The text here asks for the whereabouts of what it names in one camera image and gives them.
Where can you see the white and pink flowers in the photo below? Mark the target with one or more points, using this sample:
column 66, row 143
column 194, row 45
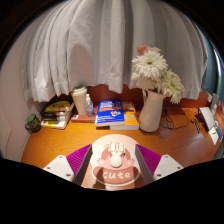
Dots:
column 151, row 68

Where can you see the black book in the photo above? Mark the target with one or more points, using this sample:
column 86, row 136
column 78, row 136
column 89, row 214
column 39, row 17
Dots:
column 55, row 113
column 55, row 118

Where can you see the pink cartoon mouse pad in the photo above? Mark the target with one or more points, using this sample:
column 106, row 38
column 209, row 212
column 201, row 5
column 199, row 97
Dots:
column 115, row 176

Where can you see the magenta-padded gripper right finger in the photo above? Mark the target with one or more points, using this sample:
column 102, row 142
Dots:
column 165, row 166

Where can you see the clear spray bottle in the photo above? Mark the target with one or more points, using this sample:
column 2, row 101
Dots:
column 89, row 108

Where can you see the white ceramic vase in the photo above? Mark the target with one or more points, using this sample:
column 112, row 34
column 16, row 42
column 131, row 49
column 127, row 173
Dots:
column 151, row 113

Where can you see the white curtain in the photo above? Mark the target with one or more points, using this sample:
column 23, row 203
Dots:
column 100, row 43

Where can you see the yellow cover book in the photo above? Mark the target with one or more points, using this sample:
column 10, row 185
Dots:
column 58, row 106

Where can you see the white and yellow book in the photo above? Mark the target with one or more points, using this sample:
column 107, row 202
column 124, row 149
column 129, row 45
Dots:
column 56, row 124

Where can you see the white flat device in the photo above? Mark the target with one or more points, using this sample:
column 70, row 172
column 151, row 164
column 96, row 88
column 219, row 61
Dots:
column 207, row 118

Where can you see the orange cover book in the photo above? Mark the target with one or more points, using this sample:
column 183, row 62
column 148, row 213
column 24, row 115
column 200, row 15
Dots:
column 130, row 116

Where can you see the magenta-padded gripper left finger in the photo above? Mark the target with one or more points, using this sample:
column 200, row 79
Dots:
column 60, row 166

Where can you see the red book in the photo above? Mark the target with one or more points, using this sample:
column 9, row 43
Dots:
column 81, row 118

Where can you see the dark mug with green inside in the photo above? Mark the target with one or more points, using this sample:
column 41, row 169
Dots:
column 33, row 124

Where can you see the cream tumbler with lid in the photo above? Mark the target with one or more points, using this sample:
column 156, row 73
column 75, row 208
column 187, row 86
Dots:
column 80, row 100

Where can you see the blue cover book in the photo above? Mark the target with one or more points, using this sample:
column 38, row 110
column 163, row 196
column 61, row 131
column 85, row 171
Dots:
column 110, row 113

